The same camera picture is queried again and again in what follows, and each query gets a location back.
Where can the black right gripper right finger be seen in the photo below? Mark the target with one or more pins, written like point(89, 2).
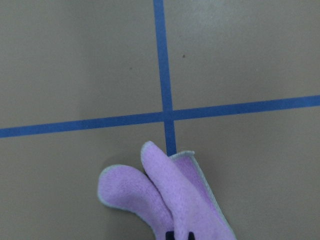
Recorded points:
point(191, 236)

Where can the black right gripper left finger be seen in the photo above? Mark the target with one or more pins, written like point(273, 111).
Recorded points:
point(170, 235)

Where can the purple microfiber cloth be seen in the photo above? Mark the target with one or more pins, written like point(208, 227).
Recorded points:
point(170, 194)

